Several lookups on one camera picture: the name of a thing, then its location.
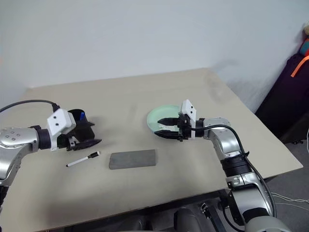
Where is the large dark rounded shape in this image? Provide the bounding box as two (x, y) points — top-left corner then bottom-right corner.
(173, 207), (201, 232)

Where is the white marker black cap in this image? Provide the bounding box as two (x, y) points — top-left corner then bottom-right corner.
(66, 151), (101, 168)

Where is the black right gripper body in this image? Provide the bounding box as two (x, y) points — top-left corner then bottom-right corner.
(177, 113), (194, 142)

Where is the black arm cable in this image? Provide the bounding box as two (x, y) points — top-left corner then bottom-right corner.
(0, 100), (61, 113)
(193, 124), (277, 218)

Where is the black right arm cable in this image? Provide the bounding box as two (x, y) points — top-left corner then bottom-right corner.
(193, 124), (277, 218)

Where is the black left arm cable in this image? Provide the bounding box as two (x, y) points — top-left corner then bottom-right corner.
(0, 100), (61, 113)

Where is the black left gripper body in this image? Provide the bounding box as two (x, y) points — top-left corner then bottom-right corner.
(56, 134), (80, 152)

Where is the black metal table leg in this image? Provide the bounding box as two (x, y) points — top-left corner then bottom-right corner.
(199, 202), (219, 232)

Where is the black cup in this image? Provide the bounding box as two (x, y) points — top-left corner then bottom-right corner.
(67, 109), (95, 145)

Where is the orange strip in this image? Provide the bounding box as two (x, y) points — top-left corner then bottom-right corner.
(291, 55), (309, 78)

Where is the blue plate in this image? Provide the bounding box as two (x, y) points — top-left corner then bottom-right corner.
(147, 119), (160, 136)

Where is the green plate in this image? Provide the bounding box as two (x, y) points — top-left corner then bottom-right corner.
(146, 104), (184, 135)

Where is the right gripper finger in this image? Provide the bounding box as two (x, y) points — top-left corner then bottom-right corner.
(157, 117), (179, 126)
(154, 130), (181, 140)

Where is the colourful plush toy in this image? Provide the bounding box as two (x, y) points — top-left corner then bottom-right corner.
(299, 20), (309, 57)

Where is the white floor cable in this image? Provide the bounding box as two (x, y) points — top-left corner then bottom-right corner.
(271, 192), (309, 203)

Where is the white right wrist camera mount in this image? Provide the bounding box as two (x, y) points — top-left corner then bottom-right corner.
(180, 99), (197, 140)

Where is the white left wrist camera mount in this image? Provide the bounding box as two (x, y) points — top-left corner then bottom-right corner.
(46, 108), (77, 152)

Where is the grey glasses case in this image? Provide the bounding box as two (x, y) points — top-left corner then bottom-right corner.
(108, 149), (159, 171)

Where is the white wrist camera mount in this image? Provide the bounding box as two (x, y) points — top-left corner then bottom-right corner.
(46, 108), (77, 152)
(180, 99), (197, 140)

